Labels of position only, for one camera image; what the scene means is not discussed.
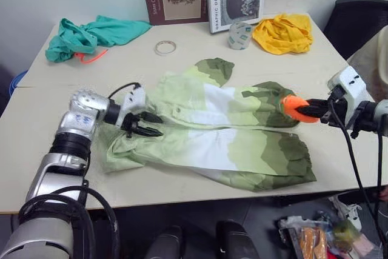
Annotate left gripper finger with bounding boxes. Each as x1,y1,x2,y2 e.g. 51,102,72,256
134,124,165,138
139,111,164,124

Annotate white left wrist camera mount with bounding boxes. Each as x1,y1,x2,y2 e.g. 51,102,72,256
120,87,148,120

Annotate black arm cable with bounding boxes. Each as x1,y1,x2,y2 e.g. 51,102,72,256
329,99,388,259
107,82,142,99

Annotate orange cord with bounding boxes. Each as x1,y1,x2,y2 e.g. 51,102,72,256
74,49,109,66

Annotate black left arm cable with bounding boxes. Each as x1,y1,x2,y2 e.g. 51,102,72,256
107,82,142,99

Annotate teal crumpled cloth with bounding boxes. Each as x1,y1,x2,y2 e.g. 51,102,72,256
45,15,153,64

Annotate yellow crumpled cloth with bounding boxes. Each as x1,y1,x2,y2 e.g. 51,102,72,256
252,13,314,56

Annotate green and white jacket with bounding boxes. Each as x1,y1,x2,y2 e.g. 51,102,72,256
98,57,318,193

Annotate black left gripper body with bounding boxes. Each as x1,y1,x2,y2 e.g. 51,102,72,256
120,112,143,139

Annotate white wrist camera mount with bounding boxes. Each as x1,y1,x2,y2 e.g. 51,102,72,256
327,65,372,138
120,87,148,120

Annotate blue bucket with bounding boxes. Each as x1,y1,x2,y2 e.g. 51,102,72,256
8,70,28,95

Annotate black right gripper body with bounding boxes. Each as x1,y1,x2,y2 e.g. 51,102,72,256
320,86,350,127

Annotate beige clothed person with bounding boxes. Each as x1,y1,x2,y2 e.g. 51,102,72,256
346,24,388,103

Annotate black office chair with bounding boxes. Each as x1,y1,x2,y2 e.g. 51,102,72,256
322,0,388,60

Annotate dark rounded shape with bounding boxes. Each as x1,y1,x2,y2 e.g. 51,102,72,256
144,224,186,259
215,220,261,259

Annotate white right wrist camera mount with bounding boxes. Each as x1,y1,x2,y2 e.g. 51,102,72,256
327,65,372,138

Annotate bag of colourful clutter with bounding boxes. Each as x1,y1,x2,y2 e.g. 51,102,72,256
278,209,383,259

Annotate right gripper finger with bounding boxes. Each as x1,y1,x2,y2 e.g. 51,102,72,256
298,105,327,120
306,98,330,109

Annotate white Graphic Design book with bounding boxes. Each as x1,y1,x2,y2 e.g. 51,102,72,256
206,0,267,35

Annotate clear tape roll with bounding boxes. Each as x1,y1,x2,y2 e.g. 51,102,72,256
155,40,178,57

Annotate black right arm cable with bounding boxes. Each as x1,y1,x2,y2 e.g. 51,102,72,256
329,99,388,259

